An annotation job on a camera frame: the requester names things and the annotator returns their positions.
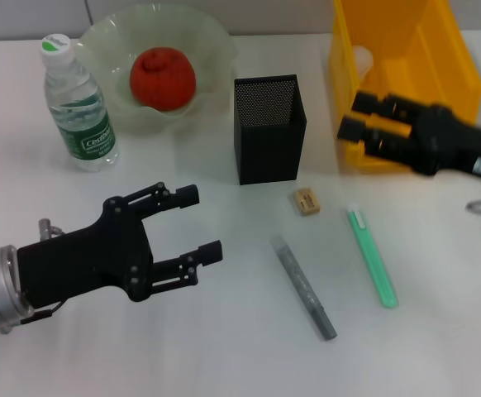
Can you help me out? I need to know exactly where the left gripper cable with plugs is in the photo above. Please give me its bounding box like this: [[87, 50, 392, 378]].
[[0, 218, 67, 335]]

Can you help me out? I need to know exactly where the yellow plastic storage bin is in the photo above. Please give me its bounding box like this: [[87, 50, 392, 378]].
[[327, 0, 481, 175]]

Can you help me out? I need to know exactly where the red tomato-like fruit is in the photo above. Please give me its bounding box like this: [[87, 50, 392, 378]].
[[129, 46, 198, 112]]

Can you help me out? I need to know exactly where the gray marker pen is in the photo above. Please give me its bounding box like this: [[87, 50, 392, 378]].
[[267, 234, 338, 342]]

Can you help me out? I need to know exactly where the beige eraser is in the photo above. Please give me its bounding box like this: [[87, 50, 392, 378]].
[[293, 188, 321, 216]]

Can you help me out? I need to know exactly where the black mesh pen holder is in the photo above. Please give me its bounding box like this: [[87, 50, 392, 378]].
[[234, 74, 309, 186]]

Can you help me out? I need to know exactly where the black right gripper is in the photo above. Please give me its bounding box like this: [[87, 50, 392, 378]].
[[336, 90, 481, 184]]

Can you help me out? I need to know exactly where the clear green-label water bottle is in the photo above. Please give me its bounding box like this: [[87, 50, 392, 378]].
[[40, 32, 121, 173]]

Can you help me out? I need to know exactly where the mint green pen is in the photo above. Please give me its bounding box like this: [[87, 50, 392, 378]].
[[346, 202, 399, 309]]

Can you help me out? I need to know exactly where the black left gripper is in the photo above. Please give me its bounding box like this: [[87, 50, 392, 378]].
[[17, 180, 224, 311]]

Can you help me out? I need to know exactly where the pale green glass fruit plate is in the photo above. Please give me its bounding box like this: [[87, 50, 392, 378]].
[[74, 3, 238, 136]]

